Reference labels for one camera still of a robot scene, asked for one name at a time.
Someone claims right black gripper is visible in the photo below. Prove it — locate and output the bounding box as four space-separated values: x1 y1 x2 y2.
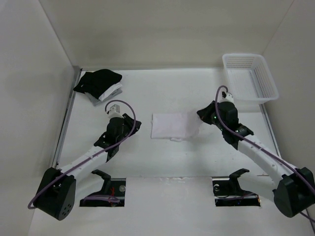
196 101 226 131

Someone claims white tank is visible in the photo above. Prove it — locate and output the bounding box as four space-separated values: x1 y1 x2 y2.
151 112 202 142
98 83 123 101

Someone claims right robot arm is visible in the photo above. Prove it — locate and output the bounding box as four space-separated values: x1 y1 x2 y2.
197 101 315 218

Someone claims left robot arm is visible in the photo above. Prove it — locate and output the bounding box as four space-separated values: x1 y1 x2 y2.
30 114 142 221

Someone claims white folded tank top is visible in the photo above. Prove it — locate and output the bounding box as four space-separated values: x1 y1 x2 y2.
98 83 123 101

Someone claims grey folded tank top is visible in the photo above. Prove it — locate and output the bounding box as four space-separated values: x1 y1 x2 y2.
85 88 123 107

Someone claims black folded tank top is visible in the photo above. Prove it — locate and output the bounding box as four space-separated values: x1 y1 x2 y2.
73 69 123 99

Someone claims white plastic basket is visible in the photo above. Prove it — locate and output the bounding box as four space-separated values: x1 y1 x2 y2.
222 53 279 105

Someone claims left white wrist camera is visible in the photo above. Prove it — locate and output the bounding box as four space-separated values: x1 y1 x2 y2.
107 104 121 118

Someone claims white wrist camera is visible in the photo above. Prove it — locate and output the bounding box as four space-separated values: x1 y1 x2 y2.
220 91 234 103
107 104 121 118

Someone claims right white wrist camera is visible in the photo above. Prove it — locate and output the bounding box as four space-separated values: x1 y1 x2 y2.
220 91 234 103

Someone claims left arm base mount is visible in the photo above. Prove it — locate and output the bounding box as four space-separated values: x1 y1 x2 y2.
77 170 126 207

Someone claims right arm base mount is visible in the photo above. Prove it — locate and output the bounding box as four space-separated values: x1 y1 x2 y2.
212 168 260 207

